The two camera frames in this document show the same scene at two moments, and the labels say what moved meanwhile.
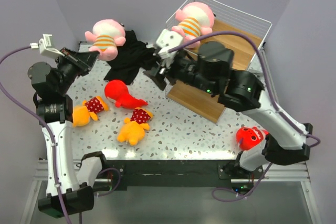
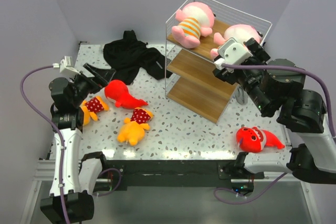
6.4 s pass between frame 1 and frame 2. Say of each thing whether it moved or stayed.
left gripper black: moved
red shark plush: stayed
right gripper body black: moved
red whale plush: stayed
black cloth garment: stayed
